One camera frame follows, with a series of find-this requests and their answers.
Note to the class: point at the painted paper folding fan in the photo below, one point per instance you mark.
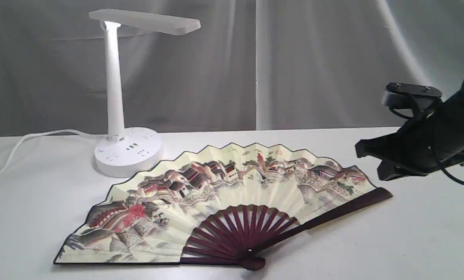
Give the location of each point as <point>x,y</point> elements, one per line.
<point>219,206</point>

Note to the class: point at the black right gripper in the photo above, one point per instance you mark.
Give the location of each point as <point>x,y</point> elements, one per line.
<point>433,142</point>

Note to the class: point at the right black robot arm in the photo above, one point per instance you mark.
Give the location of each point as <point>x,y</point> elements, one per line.
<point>412,116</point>

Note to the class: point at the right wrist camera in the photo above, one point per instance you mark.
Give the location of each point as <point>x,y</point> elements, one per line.
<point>402,96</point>

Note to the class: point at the white desk lamp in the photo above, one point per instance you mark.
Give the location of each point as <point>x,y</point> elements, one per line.
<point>124,151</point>

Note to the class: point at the grey backdrop curtain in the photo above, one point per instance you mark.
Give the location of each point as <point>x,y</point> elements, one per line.
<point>253,65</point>

